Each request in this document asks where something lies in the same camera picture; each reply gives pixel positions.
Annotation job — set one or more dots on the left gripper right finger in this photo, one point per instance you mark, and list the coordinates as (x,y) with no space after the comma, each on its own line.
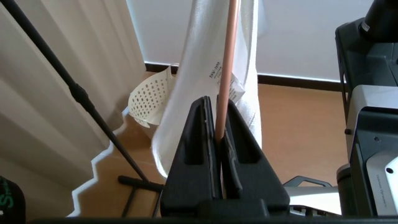
(258,189)

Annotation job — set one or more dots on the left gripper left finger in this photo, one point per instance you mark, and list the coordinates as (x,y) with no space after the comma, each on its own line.
(186,186)

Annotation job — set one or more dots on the white printed t-shirt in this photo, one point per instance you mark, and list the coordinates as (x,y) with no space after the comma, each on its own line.
(199,62)

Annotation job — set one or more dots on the pink clothes hanger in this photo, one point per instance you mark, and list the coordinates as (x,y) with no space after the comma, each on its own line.
(227,62)

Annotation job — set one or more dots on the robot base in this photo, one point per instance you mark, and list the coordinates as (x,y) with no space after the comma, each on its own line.
(373,140)

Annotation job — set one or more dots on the white laundry basket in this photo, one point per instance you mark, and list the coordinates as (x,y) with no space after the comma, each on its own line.
(149,96)

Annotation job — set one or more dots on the black clothes rack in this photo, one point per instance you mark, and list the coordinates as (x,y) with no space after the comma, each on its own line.
(79,93)

